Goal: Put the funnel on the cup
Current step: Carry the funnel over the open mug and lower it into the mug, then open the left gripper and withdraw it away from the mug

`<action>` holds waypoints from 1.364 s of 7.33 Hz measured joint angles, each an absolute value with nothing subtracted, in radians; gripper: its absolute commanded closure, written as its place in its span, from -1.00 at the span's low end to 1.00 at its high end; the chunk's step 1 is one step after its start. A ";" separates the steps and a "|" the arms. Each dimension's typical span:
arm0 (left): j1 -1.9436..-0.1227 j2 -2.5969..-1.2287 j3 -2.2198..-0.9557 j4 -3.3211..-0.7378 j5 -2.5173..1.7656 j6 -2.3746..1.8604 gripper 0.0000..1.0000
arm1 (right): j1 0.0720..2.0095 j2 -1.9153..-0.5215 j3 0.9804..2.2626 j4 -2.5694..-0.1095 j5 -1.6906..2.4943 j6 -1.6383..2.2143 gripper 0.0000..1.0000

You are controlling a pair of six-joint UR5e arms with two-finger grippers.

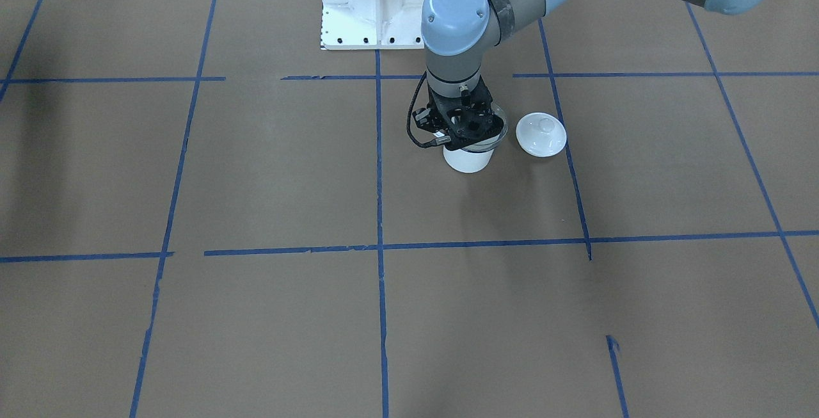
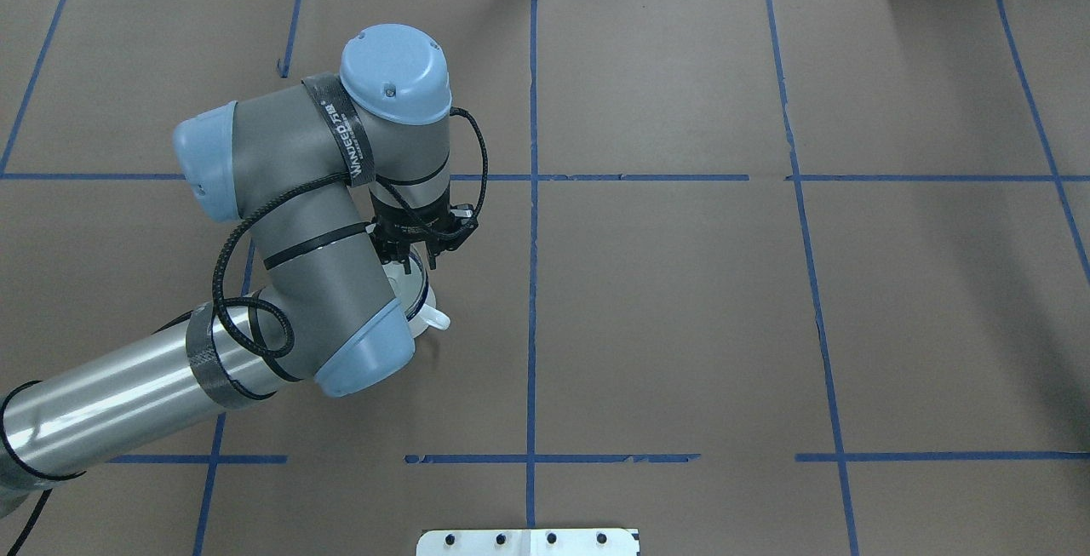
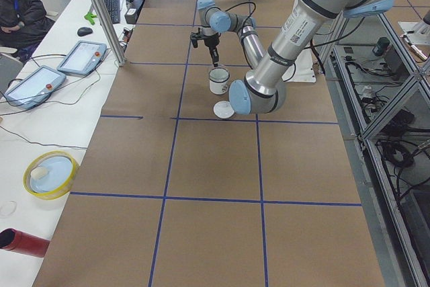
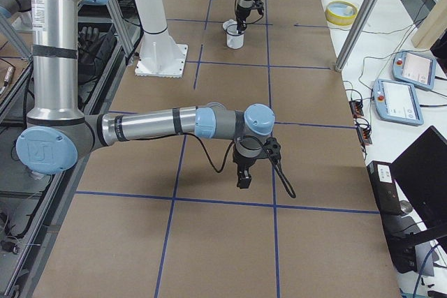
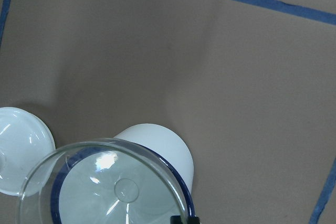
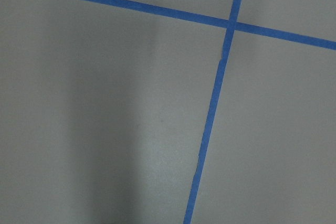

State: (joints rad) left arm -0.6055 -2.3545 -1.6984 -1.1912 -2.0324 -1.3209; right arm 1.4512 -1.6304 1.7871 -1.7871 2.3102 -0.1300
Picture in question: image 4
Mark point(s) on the aluminium frame post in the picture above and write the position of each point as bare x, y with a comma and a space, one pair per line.
354, 34

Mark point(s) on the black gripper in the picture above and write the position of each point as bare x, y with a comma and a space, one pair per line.
243, 163
242, 15

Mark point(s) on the yellow tape roll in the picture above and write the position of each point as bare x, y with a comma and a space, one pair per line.
334, 13

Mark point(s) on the blue teach pendant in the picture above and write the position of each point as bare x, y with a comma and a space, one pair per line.
397, 102
414, 68

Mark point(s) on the black monitor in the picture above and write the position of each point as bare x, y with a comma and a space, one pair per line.
420, 171

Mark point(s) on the white eraser block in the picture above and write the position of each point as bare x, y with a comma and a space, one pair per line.
348, 11

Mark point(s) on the orange connector module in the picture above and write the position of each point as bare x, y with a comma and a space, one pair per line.
356, 108
364, 134

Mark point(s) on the far blue teach pendant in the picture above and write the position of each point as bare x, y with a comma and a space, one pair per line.
414, 68

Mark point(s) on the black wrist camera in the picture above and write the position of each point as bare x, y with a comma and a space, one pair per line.
258, 5
272, 150

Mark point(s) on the black desktop computer box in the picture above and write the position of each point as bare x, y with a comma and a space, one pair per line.
407, 243

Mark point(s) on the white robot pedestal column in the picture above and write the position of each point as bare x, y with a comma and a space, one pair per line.
159, 54

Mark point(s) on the white enamel cup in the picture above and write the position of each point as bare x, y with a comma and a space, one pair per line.
234, 43

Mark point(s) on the clear plastic funnel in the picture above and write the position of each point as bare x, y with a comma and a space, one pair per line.
237, 34

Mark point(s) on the near blue teach pendant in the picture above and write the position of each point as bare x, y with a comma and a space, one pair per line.
397, 102

